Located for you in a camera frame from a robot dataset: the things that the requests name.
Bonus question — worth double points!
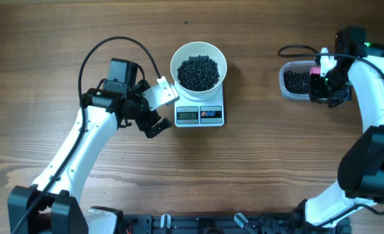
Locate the pink scoop blue handle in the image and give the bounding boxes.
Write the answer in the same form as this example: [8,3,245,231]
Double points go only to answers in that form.
[309,66,321,77]

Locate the cream white bowl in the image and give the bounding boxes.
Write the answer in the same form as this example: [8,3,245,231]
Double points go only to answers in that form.
[171,42,227,94]

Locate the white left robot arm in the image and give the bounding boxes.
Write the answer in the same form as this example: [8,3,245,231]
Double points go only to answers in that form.
[8,58,179,233]

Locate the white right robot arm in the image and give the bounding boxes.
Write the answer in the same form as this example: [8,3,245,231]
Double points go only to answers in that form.
[303,26,384,228]

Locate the white digital kitchen scale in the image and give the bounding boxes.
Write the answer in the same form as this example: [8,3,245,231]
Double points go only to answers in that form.
[174,83,225,127]

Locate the black beans in bowl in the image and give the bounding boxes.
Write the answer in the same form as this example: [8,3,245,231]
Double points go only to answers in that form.
[176,55,220,92]

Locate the black beans in container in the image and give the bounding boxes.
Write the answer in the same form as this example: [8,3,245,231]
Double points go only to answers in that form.
[283,71,310,94]

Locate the clear plastic bean container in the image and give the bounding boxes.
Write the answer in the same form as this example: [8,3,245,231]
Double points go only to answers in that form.
[279,60,316,101]

